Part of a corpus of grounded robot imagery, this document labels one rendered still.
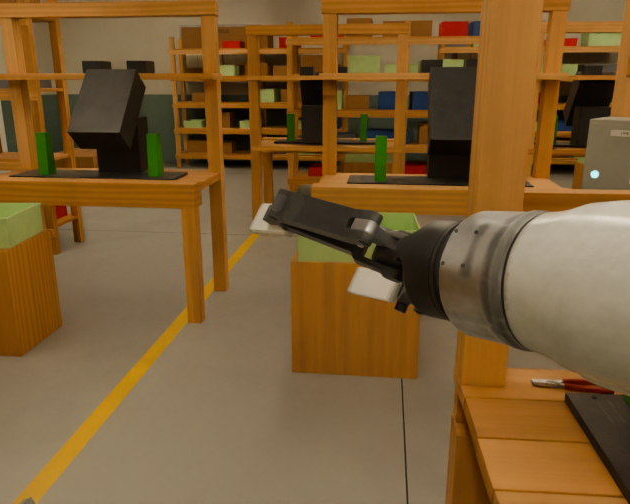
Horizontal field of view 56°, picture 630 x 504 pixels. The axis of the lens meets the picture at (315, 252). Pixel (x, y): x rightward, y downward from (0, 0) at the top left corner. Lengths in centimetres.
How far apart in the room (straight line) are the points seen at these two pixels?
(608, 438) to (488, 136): 57
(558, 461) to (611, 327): 81
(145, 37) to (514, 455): 1101
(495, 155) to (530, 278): 82
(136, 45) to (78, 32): 111
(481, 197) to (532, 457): 47
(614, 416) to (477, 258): 90
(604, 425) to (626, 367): 88
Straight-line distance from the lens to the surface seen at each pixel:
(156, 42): 1160
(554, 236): 35
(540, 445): 115
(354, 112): 769
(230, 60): 1115
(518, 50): 116
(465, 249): 39
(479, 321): 39
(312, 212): 46
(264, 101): 1035
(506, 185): 117
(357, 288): 62
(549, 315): 34
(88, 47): 1213
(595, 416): 123
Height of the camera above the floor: 149
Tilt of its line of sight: 16 degrees down
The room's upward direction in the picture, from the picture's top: straight up
